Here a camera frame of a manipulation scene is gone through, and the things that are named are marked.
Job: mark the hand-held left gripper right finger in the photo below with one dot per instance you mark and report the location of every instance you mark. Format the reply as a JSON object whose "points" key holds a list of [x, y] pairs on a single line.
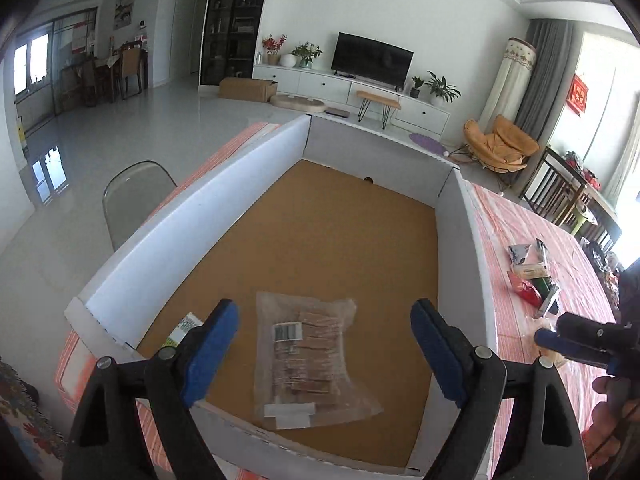
{"points": [[435, 350]]}

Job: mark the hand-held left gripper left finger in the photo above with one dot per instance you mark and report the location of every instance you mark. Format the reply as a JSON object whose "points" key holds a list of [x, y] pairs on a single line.
{"points": [[215, 350]]}

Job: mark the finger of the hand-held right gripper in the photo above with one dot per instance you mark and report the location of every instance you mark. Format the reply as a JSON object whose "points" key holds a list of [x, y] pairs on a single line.
{"points": [[550, 339], [585, 325]]}

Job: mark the white cardboard box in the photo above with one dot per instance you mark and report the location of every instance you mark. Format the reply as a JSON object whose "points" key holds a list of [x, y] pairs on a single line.
{"points": [[325, 220]]}

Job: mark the person's right hand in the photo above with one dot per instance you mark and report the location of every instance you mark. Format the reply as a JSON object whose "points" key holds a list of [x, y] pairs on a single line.
{"points": [[602, 388]]}

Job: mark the silver snack bar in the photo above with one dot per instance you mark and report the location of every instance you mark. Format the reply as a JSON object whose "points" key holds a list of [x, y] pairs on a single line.
{"points": [[549, 302]]}

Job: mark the green and white packet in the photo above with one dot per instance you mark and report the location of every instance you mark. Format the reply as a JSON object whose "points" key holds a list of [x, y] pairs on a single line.
{"points": [[184, 327]]}

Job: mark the red snack packet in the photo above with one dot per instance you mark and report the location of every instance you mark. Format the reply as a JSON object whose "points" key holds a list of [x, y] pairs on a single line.
{"points": [[525, 290]]}

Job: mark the yellow green snack packet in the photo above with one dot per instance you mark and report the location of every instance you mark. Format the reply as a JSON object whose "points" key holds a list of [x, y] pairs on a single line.
{"points": [[530, 271]]}

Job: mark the white triangular snack packet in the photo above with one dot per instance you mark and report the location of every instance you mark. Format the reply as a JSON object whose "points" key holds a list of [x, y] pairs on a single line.
{"points": [[521, 254]]}

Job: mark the clear biscuit packet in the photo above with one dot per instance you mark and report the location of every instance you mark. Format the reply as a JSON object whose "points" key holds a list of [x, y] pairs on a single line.
{"points": [[310, 350]]}

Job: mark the green plastic stool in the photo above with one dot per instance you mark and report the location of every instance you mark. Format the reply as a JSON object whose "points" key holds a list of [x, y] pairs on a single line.
{"points": [[582, 220]]}

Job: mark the orange striped tablecloth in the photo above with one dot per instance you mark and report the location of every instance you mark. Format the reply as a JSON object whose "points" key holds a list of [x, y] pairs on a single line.
{"points": [[530, 220]]}

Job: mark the dark wooden chair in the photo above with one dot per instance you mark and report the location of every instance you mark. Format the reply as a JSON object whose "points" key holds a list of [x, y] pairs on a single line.
{"points": [[542, 180]]}

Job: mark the cluttered side table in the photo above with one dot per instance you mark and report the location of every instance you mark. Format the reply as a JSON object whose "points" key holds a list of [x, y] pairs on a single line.
{"points": [[580, 162]]}

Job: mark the transparent grey chair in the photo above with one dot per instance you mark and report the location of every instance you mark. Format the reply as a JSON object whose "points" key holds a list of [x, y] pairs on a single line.
{"points": [[132, 195]]}

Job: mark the printed blanket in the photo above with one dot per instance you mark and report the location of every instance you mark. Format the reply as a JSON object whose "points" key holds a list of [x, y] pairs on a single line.
{"points": [[25, 420]]}

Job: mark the orange lounge chair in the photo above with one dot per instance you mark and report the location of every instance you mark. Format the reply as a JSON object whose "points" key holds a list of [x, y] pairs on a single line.
{"points": [[500, 140]]}

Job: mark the purple floor mat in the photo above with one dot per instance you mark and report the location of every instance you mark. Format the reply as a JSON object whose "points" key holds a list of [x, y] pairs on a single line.
{"points": [[425, 142]]}

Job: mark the grey curtain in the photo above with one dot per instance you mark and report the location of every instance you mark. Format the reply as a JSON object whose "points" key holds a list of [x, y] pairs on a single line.
{"points": [[542, 75]]}

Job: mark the floor air conditioner with cover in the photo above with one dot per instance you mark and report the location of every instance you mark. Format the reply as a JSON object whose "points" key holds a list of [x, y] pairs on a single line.
{"points": [[510, 80]]}

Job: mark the wooden bench with metal legs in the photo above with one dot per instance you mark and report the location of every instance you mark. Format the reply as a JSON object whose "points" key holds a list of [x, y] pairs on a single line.
{"points": [[377, 98]]}

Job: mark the large potted plant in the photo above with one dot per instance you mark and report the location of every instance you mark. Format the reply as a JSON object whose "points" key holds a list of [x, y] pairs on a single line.
{"points": [[442, 90]]}

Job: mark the round beige pet bed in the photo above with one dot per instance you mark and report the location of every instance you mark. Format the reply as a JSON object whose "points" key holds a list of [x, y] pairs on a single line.
{"points": [[300, 104]]}

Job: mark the brown cardboard box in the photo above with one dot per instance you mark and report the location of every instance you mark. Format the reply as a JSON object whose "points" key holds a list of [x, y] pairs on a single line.
{"points": [[245, 89]]}

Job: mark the small potted plant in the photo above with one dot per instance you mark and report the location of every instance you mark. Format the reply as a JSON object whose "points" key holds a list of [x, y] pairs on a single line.
{"points": [[416, 87]]}

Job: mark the white television cabinet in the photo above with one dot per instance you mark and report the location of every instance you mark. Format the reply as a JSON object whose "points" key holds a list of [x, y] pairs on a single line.
{"points": [[320, 82]]}

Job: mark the wooden dining chair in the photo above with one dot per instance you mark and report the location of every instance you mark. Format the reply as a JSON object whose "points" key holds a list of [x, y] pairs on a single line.
{"points": [[132, 67]]}

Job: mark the black television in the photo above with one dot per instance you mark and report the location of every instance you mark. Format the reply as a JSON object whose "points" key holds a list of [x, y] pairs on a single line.
{"points": [[372, 60]]}

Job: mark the round white vase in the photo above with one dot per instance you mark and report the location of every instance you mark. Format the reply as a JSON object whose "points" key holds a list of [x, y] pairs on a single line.
{"points": [[287, 60]]}

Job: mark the wooden dining table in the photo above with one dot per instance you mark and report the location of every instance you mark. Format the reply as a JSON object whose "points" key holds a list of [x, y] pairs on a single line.
{"points": [[102, 62]]}

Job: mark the red flowers in pot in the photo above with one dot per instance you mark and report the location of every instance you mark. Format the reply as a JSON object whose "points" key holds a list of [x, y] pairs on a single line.
{"points": [[272, 45]]}

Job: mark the green plant with white flowers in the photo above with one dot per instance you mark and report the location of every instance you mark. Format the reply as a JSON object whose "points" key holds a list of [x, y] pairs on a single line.
{"points": [[306, 52]]}

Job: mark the black display cabinet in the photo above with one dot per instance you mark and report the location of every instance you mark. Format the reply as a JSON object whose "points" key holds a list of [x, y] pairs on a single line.
{"points": [[235, 20]]}

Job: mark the glass sliding door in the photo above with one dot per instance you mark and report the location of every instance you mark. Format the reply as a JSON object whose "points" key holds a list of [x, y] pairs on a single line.
{"points": [[35, 60]]}

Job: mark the red wall decoration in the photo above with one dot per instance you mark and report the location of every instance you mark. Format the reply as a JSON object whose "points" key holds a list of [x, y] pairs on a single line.
{"points": [[578, 95]]}

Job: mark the wall painting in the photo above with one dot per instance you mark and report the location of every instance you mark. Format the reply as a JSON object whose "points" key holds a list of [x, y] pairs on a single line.
{"points": [[124, 9]]}

